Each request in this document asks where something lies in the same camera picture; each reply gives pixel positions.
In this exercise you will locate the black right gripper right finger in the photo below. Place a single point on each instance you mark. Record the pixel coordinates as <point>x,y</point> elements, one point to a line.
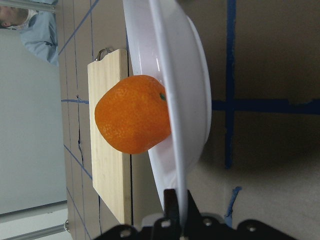
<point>194,224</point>

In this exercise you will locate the seated person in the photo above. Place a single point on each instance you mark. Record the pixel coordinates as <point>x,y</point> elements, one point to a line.
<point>37,30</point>

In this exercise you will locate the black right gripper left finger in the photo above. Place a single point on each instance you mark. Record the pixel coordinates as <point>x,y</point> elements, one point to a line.
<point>168,227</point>

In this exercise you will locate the brown paper table cover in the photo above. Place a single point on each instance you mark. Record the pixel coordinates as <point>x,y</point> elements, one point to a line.
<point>258,52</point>

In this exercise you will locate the white round plate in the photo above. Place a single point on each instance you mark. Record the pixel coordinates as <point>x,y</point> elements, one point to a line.
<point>164,43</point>

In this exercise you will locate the orange fruit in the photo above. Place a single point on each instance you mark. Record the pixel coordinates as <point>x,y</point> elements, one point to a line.
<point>133,115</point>

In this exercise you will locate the bamboo cutting board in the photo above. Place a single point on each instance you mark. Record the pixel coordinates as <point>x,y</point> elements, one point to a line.
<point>111,169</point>

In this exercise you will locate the aluminium frame post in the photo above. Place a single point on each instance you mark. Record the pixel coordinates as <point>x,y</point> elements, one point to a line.
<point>49,232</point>

